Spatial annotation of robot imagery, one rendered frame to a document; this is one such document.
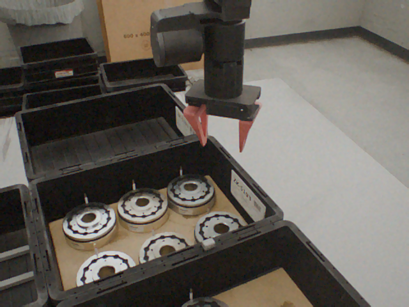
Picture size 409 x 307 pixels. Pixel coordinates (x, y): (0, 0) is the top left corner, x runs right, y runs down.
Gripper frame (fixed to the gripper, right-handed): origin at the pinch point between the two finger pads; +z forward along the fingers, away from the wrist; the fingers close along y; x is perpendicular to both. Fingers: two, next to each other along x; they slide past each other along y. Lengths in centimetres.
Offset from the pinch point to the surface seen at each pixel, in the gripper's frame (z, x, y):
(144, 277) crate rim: 13.5, -18.7, -6.2
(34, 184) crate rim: 12.4, -6.4, -35.6
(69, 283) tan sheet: 23.0, -17.3, -22.5
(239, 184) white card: 15.4, 9.8, 0.8
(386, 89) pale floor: 101, 271, 53
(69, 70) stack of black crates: 47, 118, -123
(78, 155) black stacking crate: 22, 16, -43
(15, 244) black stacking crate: 22.7, -13.0, -37.9
